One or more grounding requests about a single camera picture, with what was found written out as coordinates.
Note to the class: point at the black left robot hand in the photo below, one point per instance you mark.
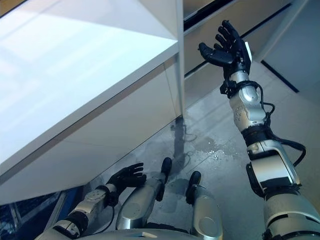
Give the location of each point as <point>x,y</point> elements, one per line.
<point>125,177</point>

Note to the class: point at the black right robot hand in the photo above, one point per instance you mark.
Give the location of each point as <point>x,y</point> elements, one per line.
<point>232,55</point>

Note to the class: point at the white fridge drawer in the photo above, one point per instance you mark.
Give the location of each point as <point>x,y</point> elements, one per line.
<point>195,37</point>

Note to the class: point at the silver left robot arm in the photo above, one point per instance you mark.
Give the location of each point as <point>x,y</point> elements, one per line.
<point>85,207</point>

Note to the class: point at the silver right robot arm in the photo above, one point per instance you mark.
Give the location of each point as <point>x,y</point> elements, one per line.
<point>272,162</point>

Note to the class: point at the silver left robot leg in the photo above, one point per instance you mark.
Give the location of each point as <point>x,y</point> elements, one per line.
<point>140,205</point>

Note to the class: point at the white cabinet with drawers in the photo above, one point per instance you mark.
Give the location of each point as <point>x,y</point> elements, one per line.
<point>200,85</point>

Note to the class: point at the tall white cabinet panel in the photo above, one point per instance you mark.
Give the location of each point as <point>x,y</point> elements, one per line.
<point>180,50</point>

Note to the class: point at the white base cabinet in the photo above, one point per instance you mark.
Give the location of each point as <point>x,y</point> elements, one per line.
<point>75,87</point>

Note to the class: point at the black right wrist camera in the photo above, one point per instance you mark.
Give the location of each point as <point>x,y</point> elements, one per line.
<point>226,88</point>

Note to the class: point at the grey metallic wall panel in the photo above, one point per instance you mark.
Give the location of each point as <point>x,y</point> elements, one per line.
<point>295,37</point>

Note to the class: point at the dark blue metal frame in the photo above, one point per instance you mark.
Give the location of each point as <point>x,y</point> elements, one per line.
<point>30,212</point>

